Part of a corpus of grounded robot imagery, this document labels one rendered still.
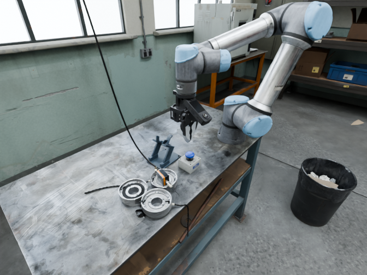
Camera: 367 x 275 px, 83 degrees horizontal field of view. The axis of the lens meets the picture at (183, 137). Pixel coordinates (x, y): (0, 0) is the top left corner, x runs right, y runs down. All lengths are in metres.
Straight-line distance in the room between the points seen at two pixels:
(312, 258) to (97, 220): 1.41
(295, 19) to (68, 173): 1.07
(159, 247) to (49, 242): 0.41
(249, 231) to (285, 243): 0.24
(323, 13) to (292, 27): 0.10
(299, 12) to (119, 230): 0.96
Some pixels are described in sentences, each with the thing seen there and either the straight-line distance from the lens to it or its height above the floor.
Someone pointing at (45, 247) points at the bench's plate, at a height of 0.80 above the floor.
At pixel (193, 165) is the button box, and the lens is 0.88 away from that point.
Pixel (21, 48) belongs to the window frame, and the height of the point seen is 1.14.
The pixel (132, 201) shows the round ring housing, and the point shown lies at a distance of 0.77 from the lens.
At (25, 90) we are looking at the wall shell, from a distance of 2.18.
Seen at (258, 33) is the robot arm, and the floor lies 1.31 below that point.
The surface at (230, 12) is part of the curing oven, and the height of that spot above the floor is 1.34.
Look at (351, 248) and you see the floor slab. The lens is 1.98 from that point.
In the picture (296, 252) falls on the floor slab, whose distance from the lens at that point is 1.77.
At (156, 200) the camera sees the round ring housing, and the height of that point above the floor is 0.81.
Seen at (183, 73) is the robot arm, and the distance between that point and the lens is 0.71.
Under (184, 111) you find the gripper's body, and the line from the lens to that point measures 0.76.
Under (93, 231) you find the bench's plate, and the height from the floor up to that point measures 0.80.
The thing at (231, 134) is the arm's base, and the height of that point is 0.85.
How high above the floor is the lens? 1.40
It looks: 32 degrees down
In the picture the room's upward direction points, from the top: straight up
